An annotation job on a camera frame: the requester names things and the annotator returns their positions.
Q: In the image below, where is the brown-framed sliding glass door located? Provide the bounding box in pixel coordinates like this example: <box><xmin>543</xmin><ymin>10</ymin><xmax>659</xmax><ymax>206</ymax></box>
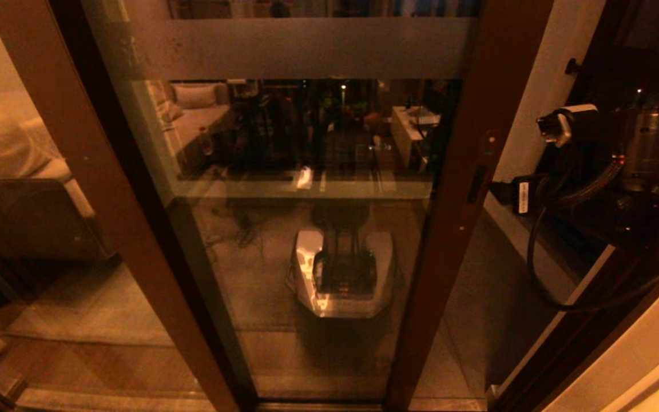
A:
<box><xmin>49</xmin><ymin>0</ymin><xmax>556</xmax><ymax>412</ymax></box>

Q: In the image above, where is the black balcony railing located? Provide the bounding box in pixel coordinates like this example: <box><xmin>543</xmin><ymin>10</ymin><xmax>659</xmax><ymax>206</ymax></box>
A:
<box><xmin>564</xmin><ymin>0</ymin><xmax>659</xmax><ymax>115</ymax></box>

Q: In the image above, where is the dark brown door jamb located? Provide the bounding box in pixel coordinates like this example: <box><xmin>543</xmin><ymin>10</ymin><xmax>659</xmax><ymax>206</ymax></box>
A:
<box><xmin>487</xmin><ymin>246</ymin><xmax>659</xmax><ymax>412</ymax></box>

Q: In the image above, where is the brown-framed fixed glass panel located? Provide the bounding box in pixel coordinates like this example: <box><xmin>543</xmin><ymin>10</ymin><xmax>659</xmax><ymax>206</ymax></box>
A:
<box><xmin>0</xmin><ymin>0</ymin><xmax>257</xmax><ymax>412</ymax></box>

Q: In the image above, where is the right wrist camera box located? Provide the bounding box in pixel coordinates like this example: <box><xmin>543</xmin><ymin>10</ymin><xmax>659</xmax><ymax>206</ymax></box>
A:
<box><xmin>511</xmin><ymin>177</ymin><xmax>538</xmax><ymax>217</ymax></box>

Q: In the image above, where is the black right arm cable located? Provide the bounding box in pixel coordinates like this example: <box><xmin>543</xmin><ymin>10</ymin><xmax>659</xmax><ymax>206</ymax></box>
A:
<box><xmin>527</xmin><ymin>154</ymin><xmax>659</xmax><ymax>314</ymax></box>

